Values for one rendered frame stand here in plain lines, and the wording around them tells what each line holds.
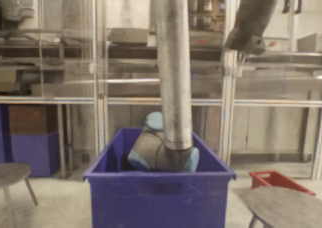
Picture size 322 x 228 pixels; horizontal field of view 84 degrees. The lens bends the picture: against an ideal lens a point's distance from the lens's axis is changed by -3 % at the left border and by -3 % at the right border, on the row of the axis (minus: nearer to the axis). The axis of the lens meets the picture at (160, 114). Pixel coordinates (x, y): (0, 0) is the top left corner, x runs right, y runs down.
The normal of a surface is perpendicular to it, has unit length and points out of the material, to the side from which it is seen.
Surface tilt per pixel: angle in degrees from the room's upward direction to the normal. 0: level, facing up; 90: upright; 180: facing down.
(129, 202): 90
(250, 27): 122
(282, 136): 90
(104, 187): 90
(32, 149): 90
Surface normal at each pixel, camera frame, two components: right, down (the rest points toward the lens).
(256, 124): 0.04, 0.13
